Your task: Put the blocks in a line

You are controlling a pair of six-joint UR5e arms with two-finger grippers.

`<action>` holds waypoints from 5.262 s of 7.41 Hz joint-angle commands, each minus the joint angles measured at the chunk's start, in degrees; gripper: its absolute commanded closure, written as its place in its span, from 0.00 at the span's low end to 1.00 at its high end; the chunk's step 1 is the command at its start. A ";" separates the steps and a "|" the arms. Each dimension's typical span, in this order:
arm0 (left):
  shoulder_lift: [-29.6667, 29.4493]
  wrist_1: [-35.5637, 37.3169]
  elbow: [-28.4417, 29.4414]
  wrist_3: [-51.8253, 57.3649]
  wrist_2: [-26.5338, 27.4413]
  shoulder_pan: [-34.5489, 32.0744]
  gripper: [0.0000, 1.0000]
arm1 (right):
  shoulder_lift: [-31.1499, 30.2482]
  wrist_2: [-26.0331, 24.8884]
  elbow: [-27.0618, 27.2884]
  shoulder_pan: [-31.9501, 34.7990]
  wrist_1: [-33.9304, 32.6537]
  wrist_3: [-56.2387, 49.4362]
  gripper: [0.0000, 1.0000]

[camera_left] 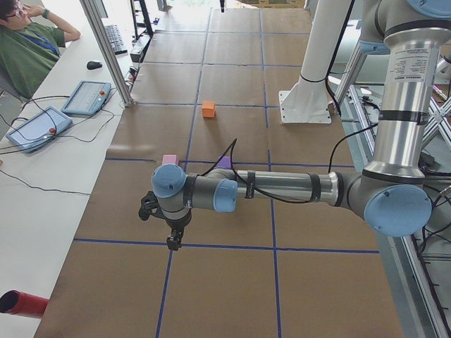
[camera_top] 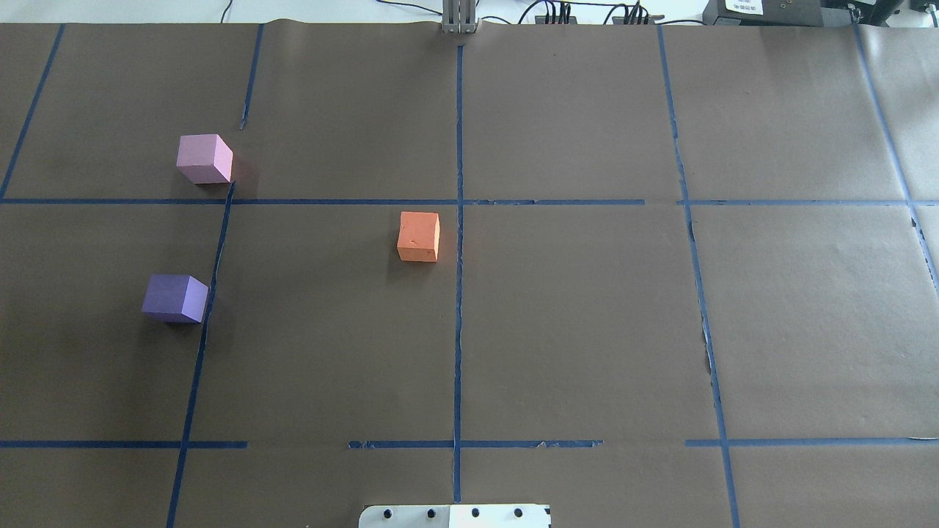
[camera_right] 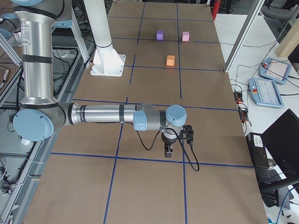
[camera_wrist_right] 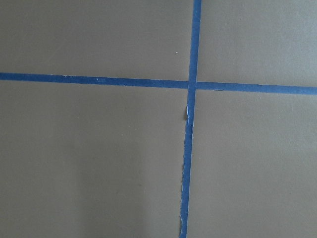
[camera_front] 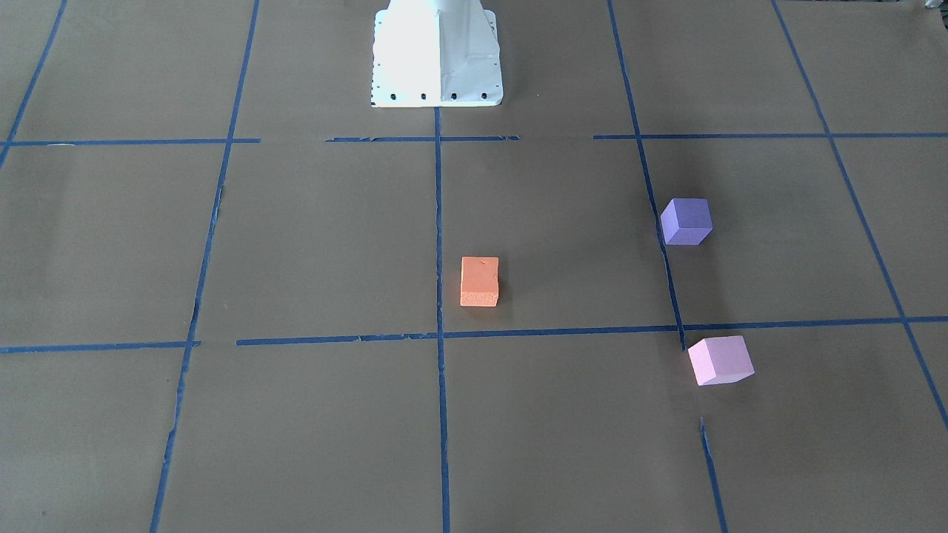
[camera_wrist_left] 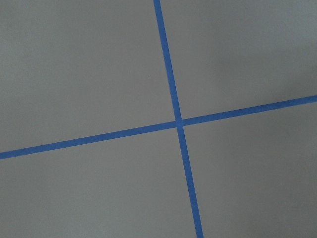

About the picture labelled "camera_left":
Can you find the near blue teach pendant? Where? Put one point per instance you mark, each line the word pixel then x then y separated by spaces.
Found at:
pixel 39 130

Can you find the pink foam block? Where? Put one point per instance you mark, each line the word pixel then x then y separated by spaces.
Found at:
pixel 170 159

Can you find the blue teach pendant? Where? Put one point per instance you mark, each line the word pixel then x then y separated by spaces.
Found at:
pixel 87 98
pixel 39 130

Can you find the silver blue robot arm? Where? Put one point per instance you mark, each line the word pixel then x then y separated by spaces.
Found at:
pixel 388 192

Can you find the aluminium frame rail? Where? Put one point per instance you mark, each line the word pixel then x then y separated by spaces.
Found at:
pixel 420 284

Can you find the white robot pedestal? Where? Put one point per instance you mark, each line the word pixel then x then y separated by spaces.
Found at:
pixel 307 101

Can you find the black computer mouse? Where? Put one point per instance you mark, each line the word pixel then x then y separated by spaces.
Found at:
pixel 92 65

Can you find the black keyboard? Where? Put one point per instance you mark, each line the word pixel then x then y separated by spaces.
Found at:
pixel 115 39

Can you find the far blue teach pendant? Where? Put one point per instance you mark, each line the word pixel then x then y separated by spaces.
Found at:
pixel 87 98

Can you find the red cylinder tube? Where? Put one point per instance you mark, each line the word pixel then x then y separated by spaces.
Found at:
pixel 23 304

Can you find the aluminium frame post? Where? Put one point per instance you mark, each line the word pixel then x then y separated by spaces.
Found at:
pixel 95 22

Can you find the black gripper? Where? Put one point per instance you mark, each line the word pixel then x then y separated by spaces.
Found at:
pixel 177 222

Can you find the person in green shirt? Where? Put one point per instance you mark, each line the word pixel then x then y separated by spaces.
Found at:
pixel 31 37

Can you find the orange foam block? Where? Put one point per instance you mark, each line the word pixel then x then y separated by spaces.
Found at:
pixel 208 109

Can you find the purple foam block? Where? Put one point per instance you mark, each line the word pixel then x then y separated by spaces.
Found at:
pixel 225 163

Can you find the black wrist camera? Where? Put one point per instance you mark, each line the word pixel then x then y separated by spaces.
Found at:
pixel 150 207

